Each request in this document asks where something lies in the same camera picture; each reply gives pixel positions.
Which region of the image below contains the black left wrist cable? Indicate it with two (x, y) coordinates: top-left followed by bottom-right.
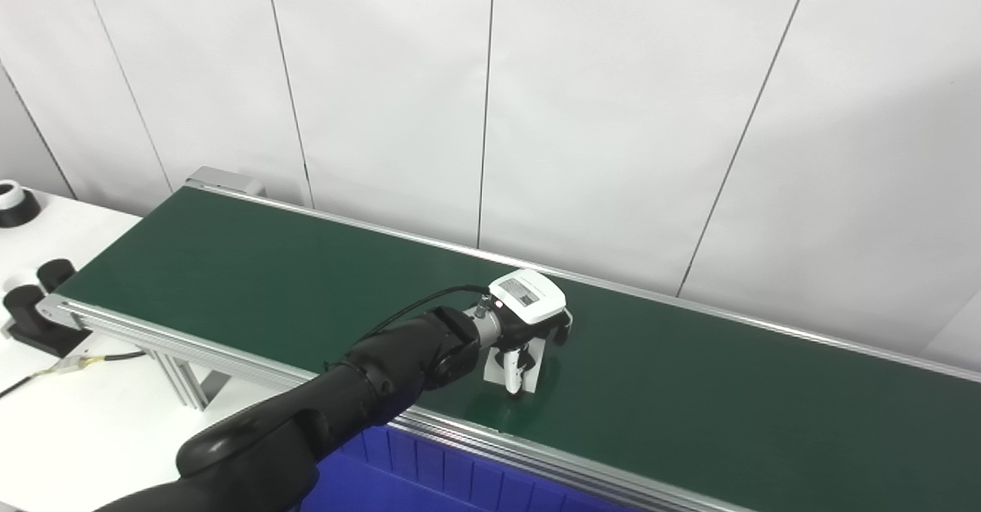
(325, 284), (491, 367)

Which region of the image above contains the green conveyor belt aluminium frame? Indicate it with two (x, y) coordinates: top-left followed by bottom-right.
(36, 166), (981, 512)

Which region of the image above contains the aluminium conveyor support leg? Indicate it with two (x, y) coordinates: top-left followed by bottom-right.
(146, 350), (231, 411)

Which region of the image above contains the blue plastic bin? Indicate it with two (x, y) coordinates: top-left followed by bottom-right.
(299, 424), (637, 512)

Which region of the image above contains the black base two cylinders part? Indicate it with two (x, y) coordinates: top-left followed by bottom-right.
(2, 259), (93, 358)

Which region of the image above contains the black cylinder part white ring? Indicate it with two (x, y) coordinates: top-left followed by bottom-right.
(0, 179), (41, 228)

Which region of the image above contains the black cable with clear connector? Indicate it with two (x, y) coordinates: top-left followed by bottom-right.
(0, 351), (146, 399)

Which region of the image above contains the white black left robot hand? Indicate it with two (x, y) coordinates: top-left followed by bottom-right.
(483, 269), (573, 396)

